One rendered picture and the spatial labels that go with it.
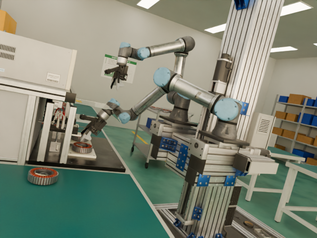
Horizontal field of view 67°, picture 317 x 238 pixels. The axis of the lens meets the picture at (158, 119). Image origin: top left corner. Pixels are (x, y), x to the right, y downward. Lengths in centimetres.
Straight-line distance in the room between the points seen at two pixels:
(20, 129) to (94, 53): 566
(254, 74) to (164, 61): 559
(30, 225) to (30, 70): 75
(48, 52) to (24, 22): 555
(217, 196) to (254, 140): 49
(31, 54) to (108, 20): 570
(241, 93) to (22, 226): 144
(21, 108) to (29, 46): 30
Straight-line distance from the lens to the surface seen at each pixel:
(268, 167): 162
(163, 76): 143
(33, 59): 133
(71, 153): 140
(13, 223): 86
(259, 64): 188
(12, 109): 122
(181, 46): 184
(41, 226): 84
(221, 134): 146
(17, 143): 125
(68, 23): 682
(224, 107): 132
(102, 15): 694
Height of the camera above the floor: 120
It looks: 6 degrees down
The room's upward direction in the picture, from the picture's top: 13 degrees clockwise
